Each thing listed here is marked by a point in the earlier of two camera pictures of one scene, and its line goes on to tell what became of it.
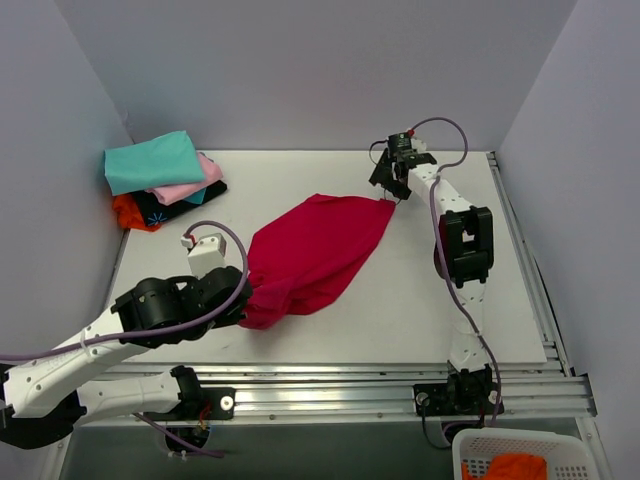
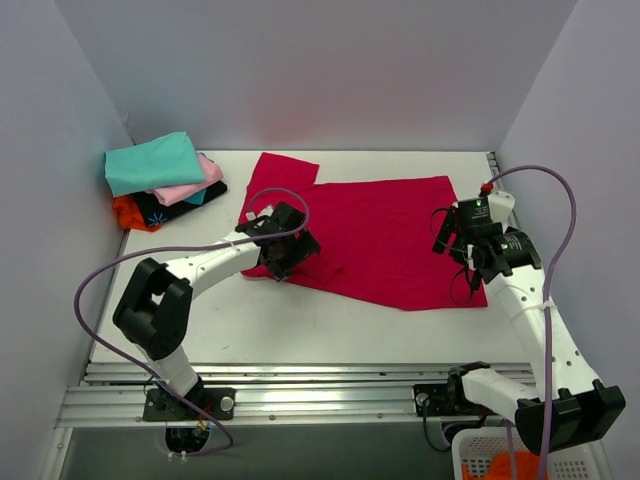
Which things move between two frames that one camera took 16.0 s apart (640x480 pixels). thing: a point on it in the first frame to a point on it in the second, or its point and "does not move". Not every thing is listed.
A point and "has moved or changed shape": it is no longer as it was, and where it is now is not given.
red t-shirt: x=301 y=261 has moved or changed shape
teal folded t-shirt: x=163 y=160 does not move
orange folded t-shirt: x=129 y=215 does not move
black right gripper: x=386 y=176 to x=446 y=231
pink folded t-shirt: x=169 y=194 does not move
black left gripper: x=240 y=298 to x=292 y=252
